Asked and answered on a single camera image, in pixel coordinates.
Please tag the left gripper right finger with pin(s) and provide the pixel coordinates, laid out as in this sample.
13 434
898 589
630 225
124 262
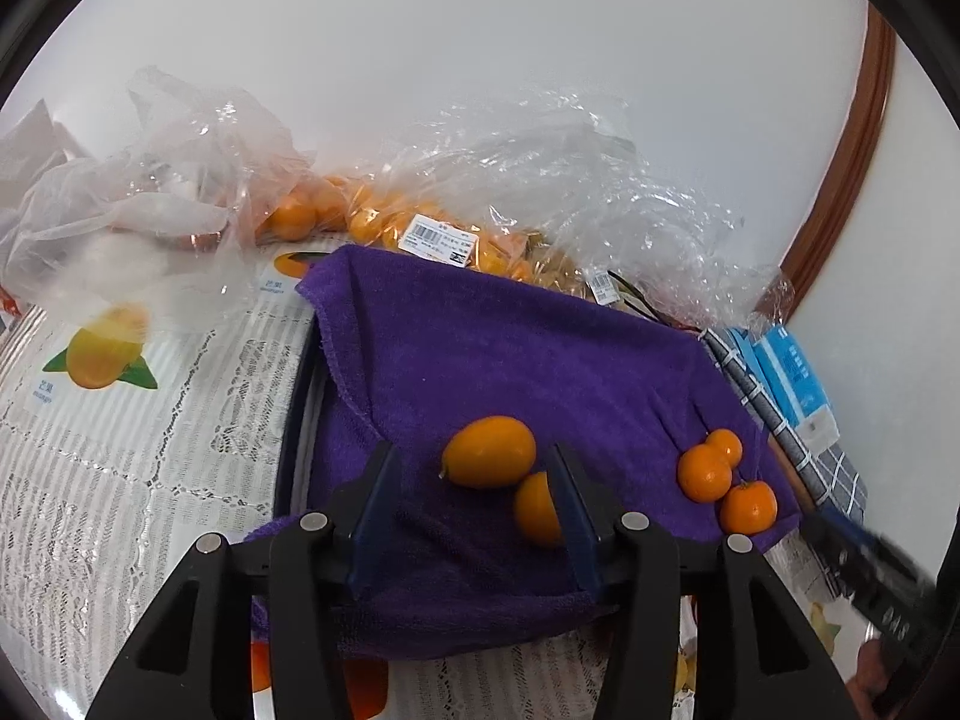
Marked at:
628 563

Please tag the oval orange fruit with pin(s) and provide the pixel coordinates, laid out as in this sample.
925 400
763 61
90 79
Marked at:
492 452

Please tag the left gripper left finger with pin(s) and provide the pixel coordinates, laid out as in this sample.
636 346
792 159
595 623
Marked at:
319 566

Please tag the clear bag of oranges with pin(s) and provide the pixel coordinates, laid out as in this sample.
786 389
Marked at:
372 215

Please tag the crumpled clear plastic bag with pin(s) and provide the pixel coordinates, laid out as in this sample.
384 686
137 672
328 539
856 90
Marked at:
566 163

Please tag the purple towel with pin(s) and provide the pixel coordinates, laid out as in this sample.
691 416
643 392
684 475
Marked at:
418 350

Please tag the brown wooden door frame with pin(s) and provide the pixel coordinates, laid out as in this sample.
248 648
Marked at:
842 183

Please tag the white plastic bag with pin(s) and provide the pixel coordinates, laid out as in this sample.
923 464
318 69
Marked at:
170 223

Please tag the black tray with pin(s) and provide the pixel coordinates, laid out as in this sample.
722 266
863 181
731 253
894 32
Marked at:
298 443

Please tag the blue tissue box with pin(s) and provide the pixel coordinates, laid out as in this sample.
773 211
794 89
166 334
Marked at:
782 368

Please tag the fruit print tablecloth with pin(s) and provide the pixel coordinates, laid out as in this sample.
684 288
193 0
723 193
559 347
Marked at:
103 491

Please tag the grey checkered cloth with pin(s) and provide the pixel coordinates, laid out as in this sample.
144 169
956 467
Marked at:
828 479

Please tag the small orange mandarin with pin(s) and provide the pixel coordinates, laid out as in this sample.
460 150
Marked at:
727 444

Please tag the person's right hand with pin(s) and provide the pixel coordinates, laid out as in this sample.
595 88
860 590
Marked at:
869 680

